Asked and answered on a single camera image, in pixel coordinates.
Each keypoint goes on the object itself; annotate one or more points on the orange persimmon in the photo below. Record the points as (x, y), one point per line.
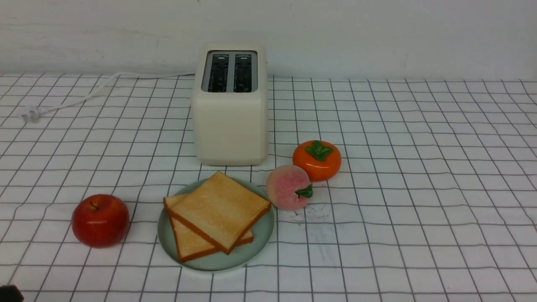
(320, 159)

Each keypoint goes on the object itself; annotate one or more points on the pink peach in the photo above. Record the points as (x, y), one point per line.
(289, 188)

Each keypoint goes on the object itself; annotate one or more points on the red apple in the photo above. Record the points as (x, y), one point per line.
(100, 221)

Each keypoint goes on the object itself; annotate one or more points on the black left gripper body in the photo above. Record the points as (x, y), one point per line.
(10, 293)

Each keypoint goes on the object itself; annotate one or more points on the cream white toaster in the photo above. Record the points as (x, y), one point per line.
(229, 104)

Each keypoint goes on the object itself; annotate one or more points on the light green plate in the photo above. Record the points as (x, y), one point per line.
(219, 261)

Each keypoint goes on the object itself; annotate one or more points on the toast slice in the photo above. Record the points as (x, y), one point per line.
(191, 243)
(219, 185)

